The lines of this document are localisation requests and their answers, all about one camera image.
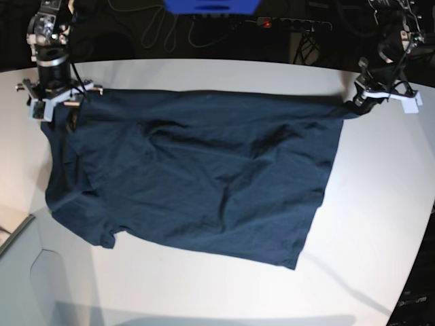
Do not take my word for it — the blue plastic bin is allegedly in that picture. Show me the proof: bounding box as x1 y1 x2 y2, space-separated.
163 0 261 15

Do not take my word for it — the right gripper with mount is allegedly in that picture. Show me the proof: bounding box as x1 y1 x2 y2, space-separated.
15 79 103 122

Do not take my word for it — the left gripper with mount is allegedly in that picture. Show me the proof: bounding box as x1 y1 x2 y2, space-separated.
351 58 423 114

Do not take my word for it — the black power strip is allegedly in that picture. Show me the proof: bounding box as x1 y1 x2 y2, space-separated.
256 17 333 33

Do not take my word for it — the grey looped cable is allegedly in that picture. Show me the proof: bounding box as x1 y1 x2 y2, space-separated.
141 10 178 52

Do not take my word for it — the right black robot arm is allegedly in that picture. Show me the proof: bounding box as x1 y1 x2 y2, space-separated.
16 0 103 122

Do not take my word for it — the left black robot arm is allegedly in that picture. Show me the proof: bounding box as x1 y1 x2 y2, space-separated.
347 1 425 115

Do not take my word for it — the dark blue t-shirt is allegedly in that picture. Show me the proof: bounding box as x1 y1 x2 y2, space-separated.
41 90 355 270

